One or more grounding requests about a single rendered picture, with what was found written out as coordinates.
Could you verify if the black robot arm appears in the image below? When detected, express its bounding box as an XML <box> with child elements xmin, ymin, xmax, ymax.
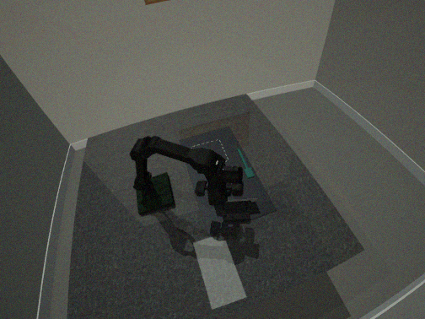
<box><xmin>129</xmin><ymin>136</ymin><xmax>243</xmax><ymax>205</ymax></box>

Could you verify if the teal small trowel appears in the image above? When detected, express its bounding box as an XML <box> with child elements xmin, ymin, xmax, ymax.
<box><xmin>237</xmin><ymin>149</ymin><xmax>254</xmax><ymax>178</ymax></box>

